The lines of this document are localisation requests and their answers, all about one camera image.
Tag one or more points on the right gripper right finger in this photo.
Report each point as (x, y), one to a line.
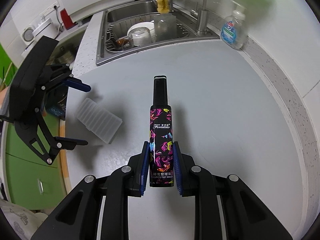
(224, 207)

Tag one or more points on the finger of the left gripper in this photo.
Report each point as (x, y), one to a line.
(77, 84)
(68, 143)

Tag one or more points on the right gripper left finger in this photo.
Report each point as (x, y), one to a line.
(97, 208)

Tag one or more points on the black colourful hair spray bottle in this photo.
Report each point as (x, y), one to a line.
(161, 136)

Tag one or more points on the person's left hand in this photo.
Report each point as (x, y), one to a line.
(2, 95)

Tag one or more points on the orange floor mat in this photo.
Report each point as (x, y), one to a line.
(63, 160)

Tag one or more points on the steel pot middle shelf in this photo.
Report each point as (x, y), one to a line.
(66, 55)

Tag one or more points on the white ribbed plastic tray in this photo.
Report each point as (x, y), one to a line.
(98, 120)

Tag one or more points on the red appliance on counter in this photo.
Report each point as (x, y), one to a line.
(66, 19)

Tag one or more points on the stainless steel sink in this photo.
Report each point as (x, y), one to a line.
(117, 21)

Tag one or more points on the upturned clear glass jar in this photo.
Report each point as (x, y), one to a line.
(140, 36)

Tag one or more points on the translucent grey plastic container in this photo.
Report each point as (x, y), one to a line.
(165, 27)

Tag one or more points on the yellow sponge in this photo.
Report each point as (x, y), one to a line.
(163, 6)

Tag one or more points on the steel gooseneck faucet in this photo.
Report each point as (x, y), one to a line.
(202, 18)

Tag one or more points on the hand soap pump bottle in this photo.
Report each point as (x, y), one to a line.
(234, 31)

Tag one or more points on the white cabinet door handle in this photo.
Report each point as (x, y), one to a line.
(40, 185)

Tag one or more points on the wire dish rack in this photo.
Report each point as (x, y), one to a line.
(116, 37)

